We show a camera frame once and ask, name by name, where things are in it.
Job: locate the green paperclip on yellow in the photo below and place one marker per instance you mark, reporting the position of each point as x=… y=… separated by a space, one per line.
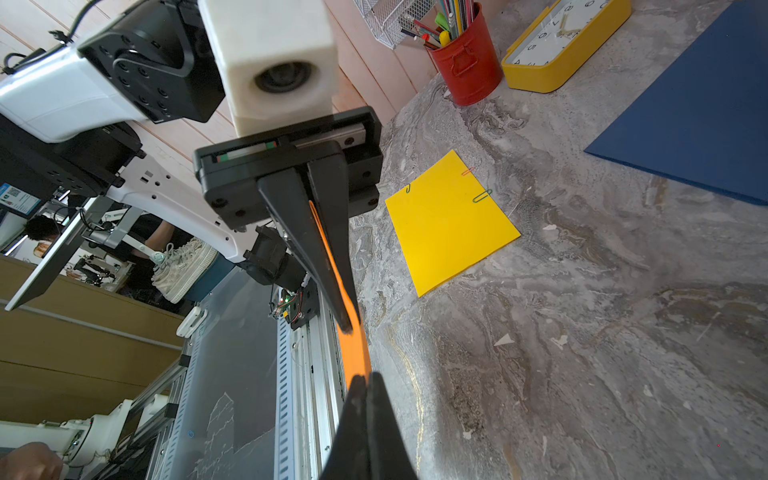
x=482 y=196

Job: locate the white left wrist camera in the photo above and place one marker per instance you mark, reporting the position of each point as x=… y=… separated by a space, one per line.
x=277 y=60

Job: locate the blue paper document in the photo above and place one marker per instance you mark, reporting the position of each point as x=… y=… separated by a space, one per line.
x=703 y=122

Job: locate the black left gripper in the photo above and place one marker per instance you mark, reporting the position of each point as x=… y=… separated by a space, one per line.
x=310 y=177

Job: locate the yellow paper document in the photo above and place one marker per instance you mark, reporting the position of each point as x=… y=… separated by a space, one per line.
x=440 y=230

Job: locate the yellow desk clock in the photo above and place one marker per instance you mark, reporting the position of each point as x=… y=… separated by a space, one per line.
x=562 y=38

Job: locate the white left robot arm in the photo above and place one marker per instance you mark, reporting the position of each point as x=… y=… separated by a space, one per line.
x=64 y=116

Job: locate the yellow highlighter marker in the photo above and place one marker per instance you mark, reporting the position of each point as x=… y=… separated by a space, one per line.
x=444 y=38

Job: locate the red metal pencil cup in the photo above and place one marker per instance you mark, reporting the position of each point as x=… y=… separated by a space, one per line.
x=469 y=65

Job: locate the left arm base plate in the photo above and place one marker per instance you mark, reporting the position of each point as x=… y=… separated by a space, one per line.
x=296 y=309

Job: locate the green highlighter marker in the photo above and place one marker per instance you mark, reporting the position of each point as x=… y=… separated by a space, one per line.
x=442 y=21

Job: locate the aluminium front rail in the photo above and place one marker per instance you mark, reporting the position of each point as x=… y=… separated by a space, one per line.
x=260 y=400

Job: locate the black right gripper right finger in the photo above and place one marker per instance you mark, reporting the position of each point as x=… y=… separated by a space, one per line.
x=388 y=458

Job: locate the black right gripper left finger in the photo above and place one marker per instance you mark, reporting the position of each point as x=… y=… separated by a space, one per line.
x=349 y=457

